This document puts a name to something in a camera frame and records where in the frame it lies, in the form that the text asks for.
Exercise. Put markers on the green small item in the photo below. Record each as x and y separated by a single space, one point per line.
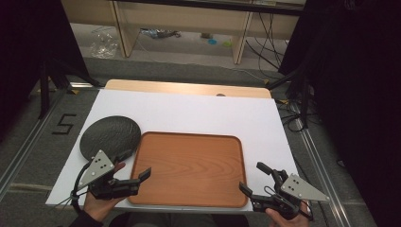
227 44

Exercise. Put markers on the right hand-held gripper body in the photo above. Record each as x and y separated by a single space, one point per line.
294 189

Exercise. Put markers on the blue round disc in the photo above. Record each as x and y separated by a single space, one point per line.
212 41

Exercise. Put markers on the person's right hand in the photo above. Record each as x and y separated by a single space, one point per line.
293 222

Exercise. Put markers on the black curtain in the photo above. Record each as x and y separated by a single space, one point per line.
356 78
28 41

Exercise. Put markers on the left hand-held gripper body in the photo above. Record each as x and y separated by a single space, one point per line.
97 165

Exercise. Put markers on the black round plate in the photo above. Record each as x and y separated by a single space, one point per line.
108 135

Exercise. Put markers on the metal floor rail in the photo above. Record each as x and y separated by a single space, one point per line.
28 148
321 176

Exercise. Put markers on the clear plastic bag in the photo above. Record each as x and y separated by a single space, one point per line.
104 45

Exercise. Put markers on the dark bundle on floor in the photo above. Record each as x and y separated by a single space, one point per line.
160 33

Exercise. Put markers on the white table cover board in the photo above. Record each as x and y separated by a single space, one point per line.
195 112

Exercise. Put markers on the person's legs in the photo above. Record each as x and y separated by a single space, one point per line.
176 220

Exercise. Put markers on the black metal stand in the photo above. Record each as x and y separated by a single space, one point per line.
44 91
304 101

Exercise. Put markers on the person's left hand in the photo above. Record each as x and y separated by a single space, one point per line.
99 208

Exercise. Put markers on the brown wooden tray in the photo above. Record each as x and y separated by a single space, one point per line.
189 168

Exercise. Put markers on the light wooden shelf unit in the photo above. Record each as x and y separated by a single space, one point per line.
189 15

